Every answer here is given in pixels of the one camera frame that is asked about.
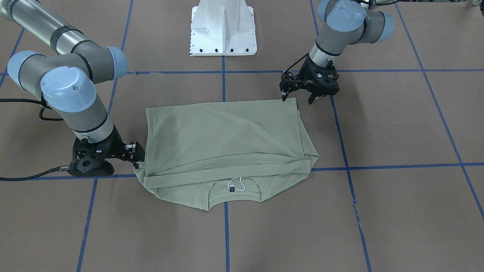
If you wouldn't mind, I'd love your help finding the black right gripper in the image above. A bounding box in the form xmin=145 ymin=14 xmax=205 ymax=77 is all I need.
xmin=68 ymin=128 xmax=146 ymax=177

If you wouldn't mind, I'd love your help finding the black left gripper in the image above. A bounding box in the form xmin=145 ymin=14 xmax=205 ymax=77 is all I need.
xmin=280 ymin=57 xmax=340 ymax=105

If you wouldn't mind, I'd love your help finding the olive green long-sleeve shirt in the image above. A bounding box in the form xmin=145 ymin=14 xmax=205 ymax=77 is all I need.
xmin=134 ymin=98 xmax=319 ymax=211

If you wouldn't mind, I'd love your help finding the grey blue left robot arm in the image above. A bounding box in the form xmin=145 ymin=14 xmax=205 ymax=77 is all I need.
xmin=279 ymin=0 xmax=395 ymax=104

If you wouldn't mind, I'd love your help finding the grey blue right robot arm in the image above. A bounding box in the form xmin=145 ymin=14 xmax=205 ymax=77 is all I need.
xmin=1 ymin=0 xmax=145 ymax=181

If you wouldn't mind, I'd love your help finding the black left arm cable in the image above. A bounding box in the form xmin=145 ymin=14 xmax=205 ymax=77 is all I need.
xmin=282 ymin=53 xmax=310 ymax=82

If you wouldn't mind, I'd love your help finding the white neck tag string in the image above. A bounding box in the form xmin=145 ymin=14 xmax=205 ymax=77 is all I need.
xmin=228 ymin=177 xmax=246 ymax=192

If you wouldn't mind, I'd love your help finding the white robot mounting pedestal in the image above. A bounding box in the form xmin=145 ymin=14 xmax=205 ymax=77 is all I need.
xmin=189 ymin=0 xmax=258 ymax=56

